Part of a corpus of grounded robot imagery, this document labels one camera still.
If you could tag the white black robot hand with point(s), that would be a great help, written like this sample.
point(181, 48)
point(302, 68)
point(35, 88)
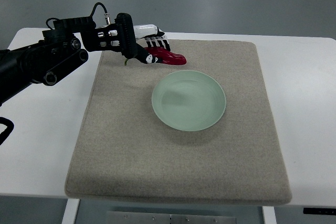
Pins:
point(154, 37)

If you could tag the red pepper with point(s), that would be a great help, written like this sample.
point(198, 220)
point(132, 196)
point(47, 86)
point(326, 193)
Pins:
point(170, 56)

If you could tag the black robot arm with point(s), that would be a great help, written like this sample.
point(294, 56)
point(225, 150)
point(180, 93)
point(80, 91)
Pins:
point(63, 49)

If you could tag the light green plate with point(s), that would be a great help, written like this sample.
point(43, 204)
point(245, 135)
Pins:
point(188, 101)

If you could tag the beige felt mat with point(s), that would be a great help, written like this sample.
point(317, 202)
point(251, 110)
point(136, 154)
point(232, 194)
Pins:
point(202, 132)

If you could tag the black table control panel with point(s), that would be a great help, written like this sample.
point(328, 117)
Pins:
point(319, 211)

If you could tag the metal table base plate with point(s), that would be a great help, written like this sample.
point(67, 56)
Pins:
point(119, 217)

